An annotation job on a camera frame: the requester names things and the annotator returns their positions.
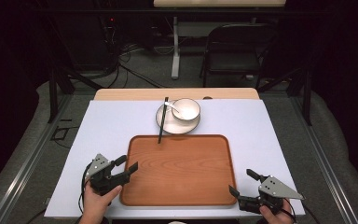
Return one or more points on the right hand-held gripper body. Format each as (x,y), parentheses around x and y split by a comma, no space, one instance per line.
(268,194)

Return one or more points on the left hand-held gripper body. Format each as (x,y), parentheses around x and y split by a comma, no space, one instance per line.
(101,174)

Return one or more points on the person's right hand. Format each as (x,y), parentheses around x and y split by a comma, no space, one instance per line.
(275,216)

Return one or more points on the person's left hand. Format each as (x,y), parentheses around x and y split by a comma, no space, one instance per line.
(95,203)

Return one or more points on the white table mat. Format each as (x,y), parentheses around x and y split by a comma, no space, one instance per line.
(105,130)

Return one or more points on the wooden tray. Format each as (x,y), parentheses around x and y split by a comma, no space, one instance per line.
(180,174)

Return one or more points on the black chopsticks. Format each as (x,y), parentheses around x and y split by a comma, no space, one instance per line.
(162,121)

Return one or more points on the white plate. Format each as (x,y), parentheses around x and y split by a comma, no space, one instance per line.
(174,124)

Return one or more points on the white spoon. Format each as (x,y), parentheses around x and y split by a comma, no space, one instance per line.
(171,106)

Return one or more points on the white bowl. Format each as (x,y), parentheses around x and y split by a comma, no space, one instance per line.
(186,110)

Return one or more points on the black metal stand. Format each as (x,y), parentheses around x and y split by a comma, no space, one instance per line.
(304,90)
(54,90)

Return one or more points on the black folding chair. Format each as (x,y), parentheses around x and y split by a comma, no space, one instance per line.
(234,56)

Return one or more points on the black computer tower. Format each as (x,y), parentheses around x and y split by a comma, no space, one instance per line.
(84,40)

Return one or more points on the white desk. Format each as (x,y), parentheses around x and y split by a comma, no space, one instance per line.
(176,46)

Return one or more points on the aluminium floor rail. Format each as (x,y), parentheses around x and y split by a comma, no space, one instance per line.
(326,161)
(21,168)

